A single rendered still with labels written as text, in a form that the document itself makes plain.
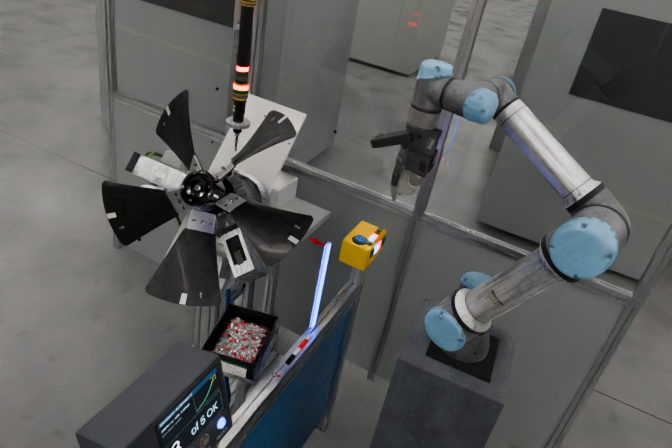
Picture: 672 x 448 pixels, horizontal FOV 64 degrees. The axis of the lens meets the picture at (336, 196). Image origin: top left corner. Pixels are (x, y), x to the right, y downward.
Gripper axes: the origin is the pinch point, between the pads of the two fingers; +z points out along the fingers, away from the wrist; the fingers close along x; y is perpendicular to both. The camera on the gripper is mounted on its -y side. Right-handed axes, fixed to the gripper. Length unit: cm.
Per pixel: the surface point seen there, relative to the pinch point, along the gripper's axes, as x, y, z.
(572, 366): 70, 70, 83
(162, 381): -68, -16, 19
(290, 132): 14.1, -40.7, 1.4
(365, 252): 21.4, -10.5, 37.0
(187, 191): -6, -63, 23
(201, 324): 8, -65, 92
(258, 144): 11, -50, 8
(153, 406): -73, -13, 18
